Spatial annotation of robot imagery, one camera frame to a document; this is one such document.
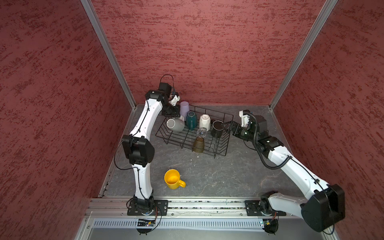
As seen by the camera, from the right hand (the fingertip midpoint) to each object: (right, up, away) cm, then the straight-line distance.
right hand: (225, 129), depth 78 cm
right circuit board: (+22, -48, -6) cm, 53 cm away
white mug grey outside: (-27, +3, +1) cm, 27 cm away
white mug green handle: (-19, +5, +20) cm, 27 cm away
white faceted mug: (-10, +4, +18) cm, 20 cm away
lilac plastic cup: (-24, +13, +24) cm, 36 cm away
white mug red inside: (-26, +6, +22) cm, 34 cm away
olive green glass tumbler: (-14, -10, +7) cm, 19 cm away
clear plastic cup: (-12, -2, +12) cm, 17 cm away
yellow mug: (-29, -28, +5) cm, 41 cm away
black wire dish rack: (-4, -13, +14) cm, 20 cm away
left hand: (-27, +6, +8) cm, 28 cm away
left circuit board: (-41, -46, -6) cm, 62 cm away
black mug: (-2, -1, +14) cm, 14 cm away
